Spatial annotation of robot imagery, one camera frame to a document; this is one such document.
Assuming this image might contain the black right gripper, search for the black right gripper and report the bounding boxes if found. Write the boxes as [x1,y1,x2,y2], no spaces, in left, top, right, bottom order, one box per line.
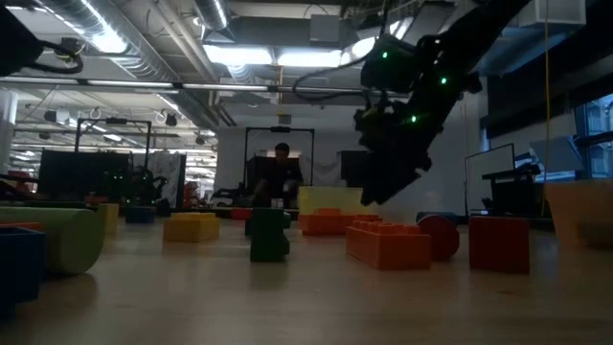
[353,103,433,207]

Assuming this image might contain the pink long studded brick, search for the pink long studded brick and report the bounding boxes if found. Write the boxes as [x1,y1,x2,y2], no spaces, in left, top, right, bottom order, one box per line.
[345,218,433,271]

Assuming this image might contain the red long studded brick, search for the red long studded brick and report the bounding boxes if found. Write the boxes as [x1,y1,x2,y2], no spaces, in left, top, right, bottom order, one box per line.
[299,207,358,237]

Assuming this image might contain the red cylinder block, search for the red cylinder block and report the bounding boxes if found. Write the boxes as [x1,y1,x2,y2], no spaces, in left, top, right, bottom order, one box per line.
[417,214,461,263]

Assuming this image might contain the green narrow block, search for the green narrow block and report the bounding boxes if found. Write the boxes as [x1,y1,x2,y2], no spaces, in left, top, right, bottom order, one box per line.
[249,207,291,264]

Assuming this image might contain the red arch block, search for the red arch block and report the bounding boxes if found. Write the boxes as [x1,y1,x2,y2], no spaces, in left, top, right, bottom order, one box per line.
[467,216,532,275]

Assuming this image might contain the yellow-orange long brick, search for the yellow-orange long brick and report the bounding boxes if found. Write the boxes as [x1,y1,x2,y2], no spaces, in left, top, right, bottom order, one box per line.
[162,212,221,243]

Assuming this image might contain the blue small studded brick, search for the blue small studded brick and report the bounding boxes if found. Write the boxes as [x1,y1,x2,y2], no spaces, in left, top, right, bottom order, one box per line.
[125,205,157,224]

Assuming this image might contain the yellow arch block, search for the yellow arch block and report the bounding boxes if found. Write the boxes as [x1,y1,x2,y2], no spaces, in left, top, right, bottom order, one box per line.
[97,202,121,236]

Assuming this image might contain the yellow transparent bin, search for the yellow transparent bin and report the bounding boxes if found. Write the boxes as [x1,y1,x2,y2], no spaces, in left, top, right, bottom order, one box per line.
[298,186,377,218]

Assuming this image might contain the person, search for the person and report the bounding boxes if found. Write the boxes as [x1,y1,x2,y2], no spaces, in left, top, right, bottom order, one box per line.
[253,142,306,208]

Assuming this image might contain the white board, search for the white board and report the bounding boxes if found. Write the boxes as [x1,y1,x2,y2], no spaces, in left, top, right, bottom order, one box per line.
[464,142,517,217]

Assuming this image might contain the black desk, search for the black desk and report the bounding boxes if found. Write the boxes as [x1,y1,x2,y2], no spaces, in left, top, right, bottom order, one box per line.
[481,162,545,217]

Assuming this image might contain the grey tilted monitor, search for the grey tilted monitor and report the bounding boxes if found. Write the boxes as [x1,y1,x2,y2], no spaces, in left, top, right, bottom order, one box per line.
[529,136,585,174]

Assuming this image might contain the orange transparent bin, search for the orange transparent bin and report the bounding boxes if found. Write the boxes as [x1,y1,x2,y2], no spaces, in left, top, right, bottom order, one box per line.
[544,179,613,250]

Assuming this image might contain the white printed sheet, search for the white printed sheet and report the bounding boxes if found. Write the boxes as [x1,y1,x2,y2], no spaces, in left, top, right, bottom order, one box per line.
[148,151,186,207]

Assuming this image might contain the silver ceiling pipe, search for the silver ceiling pipe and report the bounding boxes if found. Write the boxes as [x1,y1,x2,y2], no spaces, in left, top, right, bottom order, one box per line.
[0,76,375,95]

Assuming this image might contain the window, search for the window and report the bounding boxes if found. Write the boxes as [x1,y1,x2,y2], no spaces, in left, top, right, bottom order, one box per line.
[572,93,613,181]

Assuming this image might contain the black partition panel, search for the black partition panel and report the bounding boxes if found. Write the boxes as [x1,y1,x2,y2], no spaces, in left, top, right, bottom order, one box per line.
[37,149,133,202]

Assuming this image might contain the light green cylinder block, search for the light green cylinder block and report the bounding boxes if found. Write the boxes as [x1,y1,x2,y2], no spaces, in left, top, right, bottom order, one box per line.
[0,205,106,276]

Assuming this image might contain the blue long studded brick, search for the blue long studded brick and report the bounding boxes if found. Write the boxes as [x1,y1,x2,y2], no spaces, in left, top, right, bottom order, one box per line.
[0,225,48,317]

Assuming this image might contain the black metal frame stand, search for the black metal frame stand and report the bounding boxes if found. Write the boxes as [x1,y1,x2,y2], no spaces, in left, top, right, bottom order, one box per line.
[243,126,316,188]
[74,117,153,169]

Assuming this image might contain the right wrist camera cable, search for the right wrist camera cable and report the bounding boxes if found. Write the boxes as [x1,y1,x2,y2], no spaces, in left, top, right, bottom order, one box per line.
[291,45,384,103]

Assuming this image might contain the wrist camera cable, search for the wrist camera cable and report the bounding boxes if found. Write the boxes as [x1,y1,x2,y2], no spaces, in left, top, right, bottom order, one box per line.
[26,38,85,76]
[291,45,384,103]

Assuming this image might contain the silver ventilation duct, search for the silver ventilation duct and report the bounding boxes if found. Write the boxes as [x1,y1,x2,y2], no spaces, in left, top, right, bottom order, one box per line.
[28,0,216,130]

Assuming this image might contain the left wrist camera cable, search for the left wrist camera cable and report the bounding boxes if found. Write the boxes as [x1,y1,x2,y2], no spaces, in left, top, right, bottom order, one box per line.
[26,38,85,76]

